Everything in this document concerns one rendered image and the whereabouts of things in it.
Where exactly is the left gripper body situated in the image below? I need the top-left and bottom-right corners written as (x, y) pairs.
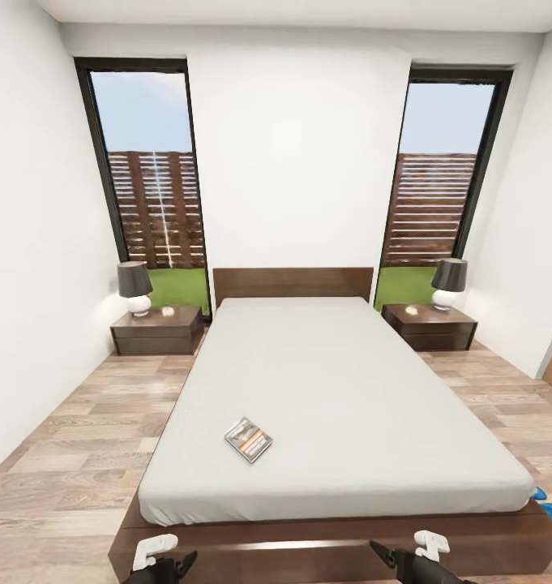
top-left (124, 557), bottom-right (176, 584)

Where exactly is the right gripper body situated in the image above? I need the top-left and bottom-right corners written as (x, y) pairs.
top-left (396, 547), bottom-right (451, 584)

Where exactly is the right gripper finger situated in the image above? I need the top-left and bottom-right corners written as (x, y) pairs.
top-left (370, 539), bottom-right (399, 569)

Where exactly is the hardback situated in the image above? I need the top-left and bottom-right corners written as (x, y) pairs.
top-left (224, 416), bottom-right (273, 465)

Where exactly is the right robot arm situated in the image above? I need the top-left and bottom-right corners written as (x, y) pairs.
top-left (370, 530), bottom-right (477, 584)

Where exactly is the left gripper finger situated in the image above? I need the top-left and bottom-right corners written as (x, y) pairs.
top-left (174, 551), bottom-right (198, 584)

